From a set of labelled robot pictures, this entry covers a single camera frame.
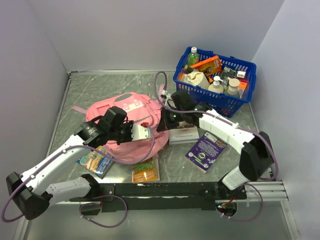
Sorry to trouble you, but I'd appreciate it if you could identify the orange box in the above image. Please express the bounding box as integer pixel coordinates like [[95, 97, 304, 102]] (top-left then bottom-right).
[[191, 55, 222, 76]]

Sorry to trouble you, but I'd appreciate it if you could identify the blue treehouse book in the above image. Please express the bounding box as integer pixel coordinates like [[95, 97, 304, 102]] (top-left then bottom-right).
[[77, 146, 114, 179]]

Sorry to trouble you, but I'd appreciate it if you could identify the orange treehouse book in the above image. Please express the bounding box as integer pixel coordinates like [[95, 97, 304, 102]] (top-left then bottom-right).
[[131, 157, 161, 183]]

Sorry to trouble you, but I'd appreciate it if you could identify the small orange packet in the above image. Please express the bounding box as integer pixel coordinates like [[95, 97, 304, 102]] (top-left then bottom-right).
[[237, 81, 248, 98]]

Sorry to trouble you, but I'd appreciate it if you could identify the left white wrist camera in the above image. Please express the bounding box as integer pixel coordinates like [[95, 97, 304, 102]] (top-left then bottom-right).
[[131, 123, 151, 142]]

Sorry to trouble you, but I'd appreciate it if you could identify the green drink bottle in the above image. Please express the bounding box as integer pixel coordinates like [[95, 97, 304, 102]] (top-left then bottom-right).
[[187, 47, 200, 66]]

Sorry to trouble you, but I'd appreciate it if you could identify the dark green packet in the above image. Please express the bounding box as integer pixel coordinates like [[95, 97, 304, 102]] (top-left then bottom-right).
[[220, 66, 237, 80]]

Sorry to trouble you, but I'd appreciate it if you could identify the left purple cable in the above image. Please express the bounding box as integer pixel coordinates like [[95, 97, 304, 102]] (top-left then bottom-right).
[[1, 124, 156, 228]]

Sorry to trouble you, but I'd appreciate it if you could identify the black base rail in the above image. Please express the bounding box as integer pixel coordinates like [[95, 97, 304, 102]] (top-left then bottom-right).
[[68, 181, 247, 213]]

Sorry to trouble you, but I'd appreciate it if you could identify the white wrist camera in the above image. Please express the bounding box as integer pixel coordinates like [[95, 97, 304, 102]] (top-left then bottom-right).
[[160, 89, 173, 107], [131, 123, 151, 142]]

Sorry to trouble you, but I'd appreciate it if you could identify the beige crumpled bag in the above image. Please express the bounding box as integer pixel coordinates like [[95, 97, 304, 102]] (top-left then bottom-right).
[[179, 71, 210, 90]]

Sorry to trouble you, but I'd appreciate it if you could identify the blue plastic basket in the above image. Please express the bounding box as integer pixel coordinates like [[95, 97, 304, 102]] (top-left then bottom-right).
[[173, 46, 257, 118]]

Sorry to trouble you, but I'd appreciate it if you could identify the white coffee cover book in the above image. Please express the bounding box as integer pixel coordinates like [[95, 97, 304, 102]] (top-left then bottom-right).
[[168, 121, 200, 145]]

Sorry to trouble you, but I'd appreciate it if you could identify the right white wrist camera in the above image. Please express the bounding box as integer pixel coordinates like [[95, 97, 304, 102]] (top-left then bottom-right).
[[160, 89, 173, 107]]

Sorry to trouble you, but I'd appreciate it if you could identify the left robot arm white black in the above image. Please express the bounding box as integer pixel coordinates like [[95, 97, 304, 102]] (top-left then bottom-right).
[[6, 106, 137, 220]]

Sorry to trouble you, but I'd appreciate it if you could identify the white pump soap bottle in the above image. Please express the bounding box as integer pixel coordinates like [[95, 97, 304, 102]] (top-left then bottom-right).
[[208, 75, 224, 94]]

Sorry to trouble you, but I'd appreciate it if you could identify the purple book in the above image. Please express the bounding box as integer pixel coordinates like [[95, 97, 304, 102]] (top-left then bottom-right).
[[185, 131, 228, 173]]

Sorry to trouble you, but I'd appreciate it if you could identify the grey pump bottle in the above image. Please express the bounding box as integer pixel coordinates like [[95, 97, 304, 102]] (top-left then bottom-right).
[[224, 77, 241, 99]]

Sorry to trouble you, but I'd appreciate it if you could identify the pink student backpack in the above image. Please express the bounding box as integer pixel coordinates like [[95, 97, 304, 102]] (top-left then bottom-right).
[[74, 92, 169, 165]]

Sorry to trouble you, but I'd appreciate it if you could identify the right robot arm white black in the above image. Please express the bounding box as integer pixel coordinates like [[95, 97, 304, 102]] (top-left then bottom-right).
[[155, 90, 278, 199]]

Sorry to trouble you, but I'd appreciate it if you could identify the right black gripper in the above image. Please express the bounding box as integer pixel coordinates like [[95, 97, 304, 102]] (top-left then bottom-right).
[[158, 105, 185, 131]]

